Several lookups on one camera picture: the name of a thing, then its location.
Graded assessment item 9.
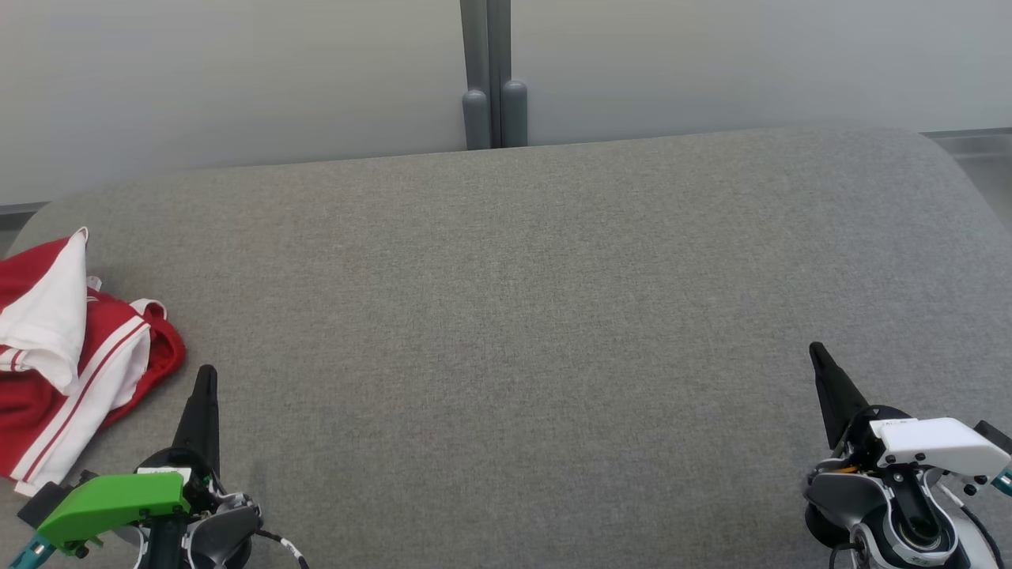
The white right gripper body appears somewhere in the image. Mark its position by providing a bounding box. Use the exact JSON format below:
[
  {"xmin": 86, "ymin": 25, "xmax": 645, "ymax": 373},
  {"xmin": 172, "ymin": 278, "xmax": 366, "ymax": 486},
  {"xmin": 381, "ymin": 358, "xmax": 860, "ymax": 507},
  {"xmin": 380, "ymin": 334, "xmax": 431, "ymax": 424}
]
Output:
[{"xmin": 850, "ymin": 405, "xmax": 1012, "ymax": 480}]

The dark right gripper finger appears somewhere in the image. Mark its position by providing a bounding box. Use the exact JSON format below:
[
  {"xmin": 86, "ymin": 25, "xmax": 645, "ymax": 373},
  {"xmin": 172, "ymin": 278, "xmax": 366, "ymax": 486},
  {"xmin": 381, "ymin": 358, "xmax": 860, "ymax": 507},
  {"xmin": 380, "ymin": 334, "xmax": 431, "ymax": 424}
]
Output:
[{"xmin": 810, "ymin": 342, "xmax": 870, "ymax": 450}]

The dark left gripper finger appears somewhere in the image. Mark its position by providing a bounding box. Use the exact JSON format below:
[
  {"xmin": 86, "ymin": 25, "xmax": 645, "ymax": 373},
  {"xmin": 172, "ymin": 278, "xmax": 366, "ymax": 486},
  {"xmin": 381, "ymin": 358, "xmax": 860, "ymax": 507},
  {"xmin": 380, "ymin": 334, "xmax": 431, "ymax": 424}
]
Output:
[{"xmin": 172, "ymin": 365, "xmax": 220, "ymax": 475}]

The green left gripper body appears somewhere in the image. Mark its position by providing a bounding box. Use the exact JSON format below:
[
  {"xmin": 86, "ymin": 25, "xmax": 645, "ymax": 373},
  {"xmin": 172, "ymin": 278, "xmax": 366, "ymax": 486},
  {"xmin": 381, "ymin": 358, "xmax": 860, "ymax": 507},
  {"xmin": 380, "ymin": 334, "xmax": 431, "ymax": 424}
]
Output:
[{"xmin": 37, "ymin": 447, "xmax": 220, "ymax": 554}]

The red white basketball jersey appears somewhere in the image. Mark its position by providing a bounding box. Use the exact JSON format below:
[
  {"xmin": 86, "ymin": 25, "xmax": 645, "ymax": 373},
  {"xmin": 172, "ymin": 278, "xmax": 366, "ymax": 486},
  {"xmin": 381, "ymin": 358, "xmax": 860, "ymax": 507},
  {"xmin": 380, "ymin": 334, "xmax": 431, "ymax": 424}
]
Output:
[{"xmin": 0, "ymin": 228, "xmax": 153, "ymax": 497}]

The left cable with teal connector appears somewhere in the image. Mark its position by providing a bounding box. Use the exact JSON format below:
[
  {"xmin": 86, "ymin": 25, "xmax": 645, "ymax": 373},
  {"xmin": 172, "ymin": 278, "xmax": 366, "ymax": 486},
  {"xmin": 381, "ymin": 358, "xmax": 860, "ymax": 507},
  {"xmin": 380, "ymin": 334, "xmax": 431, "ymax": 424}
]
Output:
[{"xmin": 8, "ymin": 533, "xmax": 56, "ymax": 569}]

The thin black striped cable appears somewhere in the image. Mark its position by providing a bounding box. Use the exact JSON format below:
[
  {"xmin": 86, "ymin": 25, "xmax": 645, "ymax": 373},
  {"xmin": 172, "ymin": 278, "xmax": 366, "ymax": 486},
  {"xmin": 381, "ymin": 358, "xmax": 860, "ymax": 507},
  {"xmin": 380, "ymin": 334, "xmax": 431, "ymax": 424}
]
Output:
[{"xmin": 255, "ymin": 528, "xmax": 311, "ymax": 569}]

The grey partition post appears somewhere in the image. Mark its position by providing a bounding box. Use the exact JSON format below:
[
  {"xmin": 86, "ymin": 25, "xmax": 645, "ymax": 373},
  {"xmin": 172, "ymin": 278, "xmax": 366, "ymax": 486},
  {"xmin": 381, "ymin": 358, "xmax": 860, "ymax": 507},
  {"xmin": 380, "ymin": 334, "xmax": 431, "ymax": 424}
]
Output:
[{"xmin": 460, "ymin": 0, "xmax": 529, "ymax": 151}]

